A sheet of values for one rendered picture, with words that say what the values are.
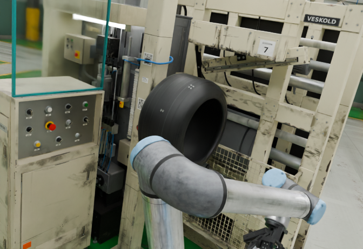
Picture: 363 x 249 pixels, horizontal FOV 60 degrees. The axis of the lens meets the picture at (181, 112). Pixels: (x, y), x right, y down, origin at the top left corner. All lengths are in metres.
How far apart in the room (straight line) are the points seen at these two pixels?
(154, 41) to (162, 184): 1.28
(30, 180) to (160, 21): 1.15
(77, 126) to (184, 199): 1.41
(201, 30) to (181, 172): 1.39
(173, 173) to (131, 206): 1.58
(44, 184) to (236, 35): 1.41
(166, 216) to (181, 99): 0.85
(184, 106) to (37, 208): 1.07
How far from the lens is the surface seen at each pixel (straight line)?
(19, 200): 2.00
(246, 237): 1.36
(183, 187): 0.71
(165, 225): 0.91
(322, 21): 2.03
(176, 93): 1.65
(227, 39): 1.90
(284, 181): 1.20
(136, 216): 2.33
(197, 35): 2.02
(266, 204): 0.92
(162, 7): 1.87
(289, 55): 1.89
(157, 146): 0.80
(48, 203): 2.12
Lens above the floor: 1.78
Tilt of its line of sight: 17 degrees down
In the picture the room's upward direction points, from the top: 10 degrees clockwise
